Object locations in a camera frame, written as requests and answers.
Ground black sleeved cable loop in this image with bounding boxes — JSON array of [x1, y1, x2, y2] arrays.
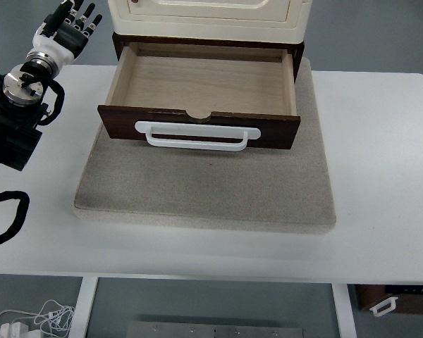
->
[[0, 190, 31, 248]]

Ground grey metal plate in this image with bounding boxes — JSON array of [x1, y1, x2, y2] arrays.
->
[[126, 321, 304, 338]]

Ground spare white handle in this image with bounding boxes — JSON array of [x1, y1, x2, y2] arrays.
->
[[369, 296, 398, 317]]

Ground beige foam pad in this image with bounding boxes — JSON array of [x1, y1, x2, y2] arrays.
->
[[73, 59, 336, 234]]

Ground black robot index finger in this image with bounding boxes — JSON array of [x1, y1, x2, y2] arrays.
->
[[69, 0, 84, 17]]

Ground spare wooden drawer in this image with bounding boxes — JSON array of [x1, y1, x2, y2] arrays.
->
[[355, 284, 423, 317]]

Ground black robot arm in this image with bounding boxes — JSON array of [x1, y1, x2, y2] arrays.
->
[[0, 1, 102, 170]]

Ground dark wooden drawer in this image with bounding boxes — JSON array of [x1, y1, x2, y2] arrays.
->
[[98, 42, 301, 149]]

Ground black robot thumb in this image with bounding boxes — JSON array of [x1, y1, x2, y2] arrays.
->
[[41, 4, 71, 37]]

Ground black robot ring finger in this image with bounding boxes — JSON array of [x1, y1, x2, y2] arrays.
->
[[84, 14, 102, 37]]

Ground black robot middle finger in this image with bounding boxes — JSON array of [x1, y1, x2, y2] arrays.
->
[[75, 3, 95, 29]]

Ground white table frame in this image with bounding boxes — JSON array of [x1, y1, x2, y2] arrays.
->
[[68, 277, 357, 337]]

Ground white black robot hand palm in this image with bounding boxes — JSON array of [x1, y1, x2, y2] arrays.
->
[[25, 23, 89, 66]]

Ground white cable bundle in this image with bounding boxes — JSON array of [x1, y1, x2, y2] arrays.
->
[[0, 299, 76, 338]]

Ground white drawer handle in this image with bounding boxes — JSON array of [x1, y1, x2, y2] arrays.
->
[[135, 120, 261, 151]]

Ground cream cabinet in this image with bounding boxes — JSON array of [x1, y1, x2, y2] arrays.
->
[[108, 0, 312, 44]]

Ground white power adapter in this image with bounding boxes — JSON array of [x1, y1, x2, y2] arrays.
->
[[0, 322, 29, 338]]

